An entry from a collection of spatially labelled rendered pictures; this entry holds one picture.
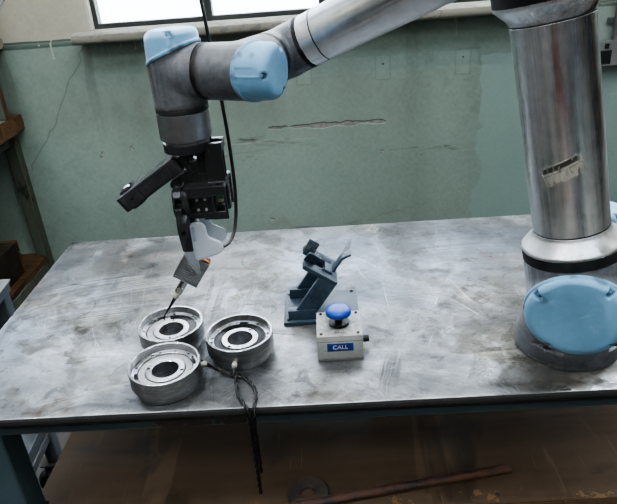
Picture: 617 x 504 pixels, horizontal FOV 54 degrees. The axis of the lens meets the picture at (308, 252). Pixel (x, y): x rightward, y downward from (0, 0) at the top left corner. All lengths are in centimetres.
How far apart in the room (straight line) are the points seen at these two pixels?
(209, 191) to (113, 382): 33
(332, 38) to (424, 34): 159
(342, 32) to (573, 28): 32
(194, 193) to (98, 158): 178
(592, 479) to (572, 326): 45
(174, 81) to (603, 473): 92
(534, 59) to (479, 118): 188
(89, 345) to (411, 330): 54
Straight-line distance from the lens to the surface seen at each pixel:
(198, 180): 91
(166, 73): 86
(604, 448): 123
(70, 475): 124
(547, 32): 68
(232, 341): 99
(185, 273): 99
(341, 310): 92
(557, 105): 69
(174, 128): 87
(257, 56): 79
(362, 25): 86
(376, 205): 261
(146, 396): 91
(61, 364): 106
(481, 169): 263
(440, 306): 108
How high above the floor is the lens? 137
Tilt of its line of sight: 26 degrees down
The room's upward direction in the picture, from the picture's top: 4 degrees counter-clockwise
